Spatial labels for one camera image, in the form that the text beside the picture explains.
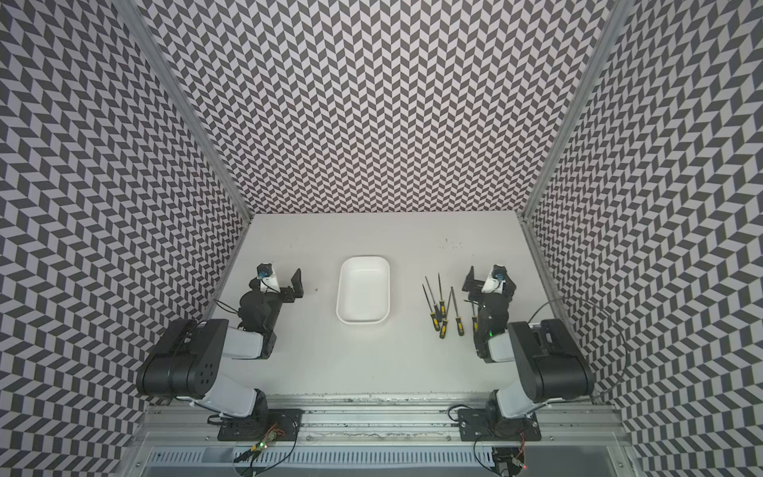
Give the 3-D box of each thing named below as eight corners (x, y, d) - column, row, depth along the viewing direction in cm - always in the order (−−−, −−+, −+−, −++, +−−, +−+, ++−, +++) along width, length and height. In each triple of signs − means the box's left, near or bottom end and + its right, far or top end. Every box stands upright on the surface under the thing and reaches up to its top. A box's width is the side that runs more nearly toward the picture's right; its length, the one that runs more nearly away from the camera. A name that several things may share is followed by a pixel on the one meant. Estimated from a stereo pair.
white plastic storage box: (335, 329, 90) (331, 320, 85) (344, 266, 105) (341, 255, 100) (390, 329, 90) (390, 320, 85) (391, 266, 105) (391, 255, 100)
